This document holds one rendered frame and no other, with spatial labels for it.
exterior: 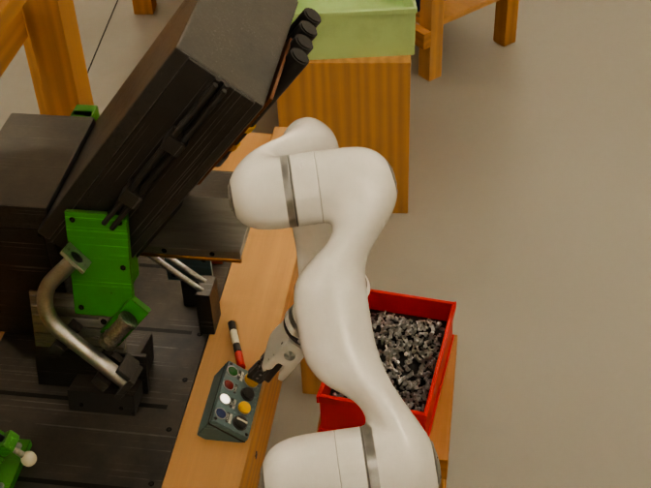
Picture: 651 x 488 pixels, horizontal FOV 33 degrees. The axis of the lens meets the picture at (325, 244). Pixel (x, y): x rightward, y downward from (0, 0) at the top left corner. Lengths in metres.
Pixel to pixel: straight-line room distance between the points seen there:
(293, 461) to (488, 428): 1.87
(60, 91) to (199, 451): 1.11
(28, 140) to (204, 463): 0.73
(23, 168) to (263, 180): 0.82
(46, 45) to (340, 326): 1.49
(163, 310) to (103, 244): 0.35
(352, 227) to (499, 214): 2.53
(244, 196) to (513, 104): 3.14
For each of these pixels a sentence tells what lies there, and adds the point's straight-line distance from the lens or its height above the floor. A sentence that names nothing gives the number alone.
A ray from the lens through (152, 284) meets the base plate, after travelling 2.40.
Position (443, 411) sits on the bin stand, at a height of 0.80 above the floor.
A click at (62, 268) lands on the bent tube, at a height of 1.19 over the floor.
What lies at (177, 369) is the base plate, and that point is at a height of 0.90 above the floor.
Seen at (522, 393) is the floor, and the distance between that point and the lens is 3.37.
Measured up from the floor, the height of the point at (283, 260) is 0.90.
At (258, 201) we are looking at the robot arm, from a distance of 1.49.
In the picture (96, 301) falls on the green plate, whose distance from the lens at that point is 2.09.
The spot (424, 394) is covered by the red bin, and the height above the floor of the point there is 0.88.
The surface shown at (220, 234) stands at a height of 1.13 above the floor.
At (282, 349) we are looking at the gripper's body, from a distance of 1.99.
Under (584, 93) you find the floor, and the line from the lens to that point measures 4.66.
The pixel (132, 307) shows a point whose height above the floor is 1.10.
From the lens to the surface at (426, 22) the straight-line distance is 4.55.
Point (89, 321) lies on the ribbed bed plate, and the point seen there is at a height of 1.04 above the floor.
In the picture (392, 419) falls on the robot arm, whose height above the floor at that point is 1.40.
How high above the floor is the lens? 2.49
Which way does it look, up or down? 40 degrees down
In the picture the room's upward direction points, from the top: 2 degrees counter-clockwise
